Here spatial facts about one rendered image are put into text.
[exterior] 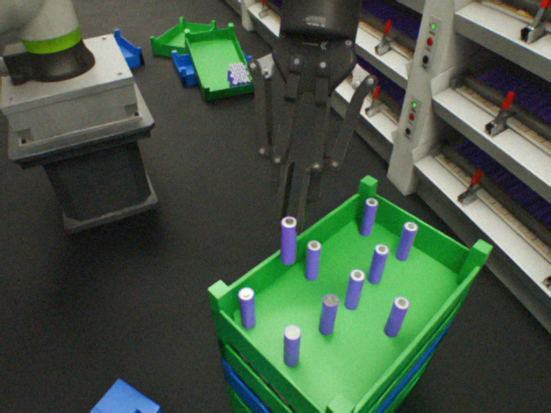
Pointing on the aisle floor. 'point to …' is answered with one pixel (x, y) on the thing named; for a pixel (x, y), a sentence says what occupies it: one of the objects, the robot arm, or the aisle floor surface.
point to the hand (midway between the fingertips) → (293, 197)
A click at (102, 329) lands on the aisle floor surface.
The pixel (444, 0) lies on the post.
